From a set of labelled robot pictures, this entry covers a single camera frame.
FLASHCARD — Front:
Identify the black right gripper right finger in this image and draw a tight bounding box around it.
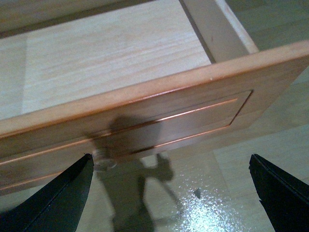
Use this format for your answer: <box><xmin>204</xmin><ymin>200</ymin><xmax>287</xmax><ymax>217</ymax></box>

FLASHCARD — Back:
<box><xmin>249</xmin><ymin>154</ymin><xmax>309</xmax><ymax>232</ymax></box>

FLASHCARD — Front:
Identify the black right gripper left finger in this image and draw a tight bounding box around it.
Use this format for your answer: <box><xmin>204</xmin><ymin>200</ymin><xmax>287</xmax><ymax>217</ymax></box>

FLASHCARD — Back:
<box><xmin>0</xmin><ymin>154</ymin><xmax>94</xmax><ymax>232</ymax></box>

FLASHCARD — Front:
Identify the wooden drawer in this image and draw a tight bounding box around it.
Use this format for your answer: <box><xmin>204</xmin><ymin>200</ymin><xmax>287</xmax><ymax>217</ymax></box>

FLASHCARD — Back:
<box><xmin>0</xmin><ymin>0</ymin><xmax>309</xmax><ymax>195</ymax></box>

